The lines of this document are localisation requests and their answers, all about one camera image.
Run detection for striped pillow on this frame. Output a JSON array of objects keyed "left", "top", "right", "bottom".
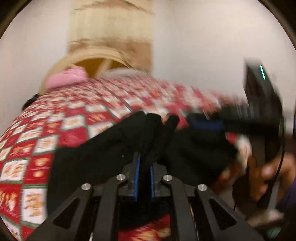
[{"left": 96, "top": 68, "right": 149, "bottom": 78}]

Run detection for beige curtain behind bed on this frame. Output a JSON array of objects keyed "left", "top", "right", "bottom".
[{"left": 67, "top": 1, "right": 154, "bottom": 71}]

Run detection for cream wooden headboard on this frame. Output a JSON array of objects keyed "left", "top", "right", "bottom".
[{"left": 39, "top": 46, "right": 129, "bottom": 94}]

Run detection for pink folded blanket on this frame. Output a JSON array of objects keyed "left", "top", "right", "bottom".
[{"left": 45, "top": 66, "right": 88, "bottom": 89}]

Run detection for black item beside bed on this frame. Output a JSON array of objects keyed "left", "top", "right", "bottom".
[{"left": 22, "top": 93, "right": 39, "bottom": 111}]

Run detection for black pants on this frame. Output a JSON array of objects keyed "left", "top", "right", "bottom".
[{"left": 47, "top": 111, "right": 238, "bottom": 213}]

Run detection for right hand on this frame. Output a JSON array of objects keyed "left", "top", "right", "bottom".
[{"left": 248, "top": 153, "right": 295, "bottom": 201}]

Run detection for red patchwork bedspread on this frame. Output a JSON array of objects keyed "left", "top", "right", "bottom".
[{"left": 1, "top": 76, "right": 244, "bottom": 240}]

